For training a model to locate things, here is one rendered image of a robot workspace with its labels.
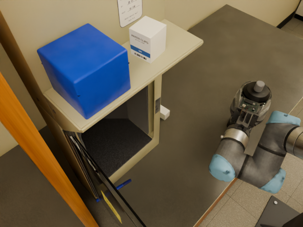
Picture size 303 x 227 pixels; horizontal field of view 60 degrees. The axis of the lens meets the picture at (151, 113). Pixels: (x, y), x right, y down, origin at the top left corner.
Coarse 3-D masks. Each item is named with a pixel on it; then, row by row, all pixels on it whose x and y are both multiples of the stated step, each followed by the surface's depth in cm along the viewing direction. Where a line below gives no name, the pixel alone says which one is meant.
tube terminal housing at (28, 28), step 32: (0, 0) 33; (32, 0) 36; (64, 0) 40; (96, 0) 44; (160, 0) 56; (0, 32) 42; (32, 32) 39; (64, 32) 43; (128, 32) 54; (32, 64) 42; (32, 96) 57; (160, 96) 82
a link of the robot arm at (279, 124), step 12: (276, 120) 69; (288, 120) 68; (300, 120) 69; (264, 132) 72; (276, 132) 68; (288, 132) 66; (300, 132) 64; (264, 144) 71; (276, 144) 69; (288, 144) 65; (300, 144) 62; (300, 156) 63
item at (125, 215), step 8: (72, 136) 55; (80, 152) 54; (88, 160) 52; (88, 168) 58; (96, 168) 51; (88, 176) 70; (96, 176) 53; (96, 184) 63; (104, 184) 49; (96, 192) 78; (104, 192) 58; (112, 192) 48; (104, 200) 71; (112, 200) 53; (120, 200) 47; (120, 208) 49; (112, 216) 78; (120, 216) 57; (128, 216) 46; (120, 224) 70; (128, 224) 53; (136, 224) 45
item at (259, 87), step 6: (246, 84) 94; (252, 84) 92; (258, 84) 88; (264, 84) 88; (246, 90) 91; (252, 90) 91; (258, 90) 90; (264, 90) 91; (252, 96) 90; (258, 96) 89; (264, 96) 89
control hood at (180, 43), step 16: (176, 32) 57; (128, 48) 54; (176, 48) 54; (192, 48) 54; (144, 64) 51; (160, 64) 51; (144, 80) 48; (48, 96) 46; (128, 96) 46; (64, 112) 44; (64, 128) 51; (80, 128) 42
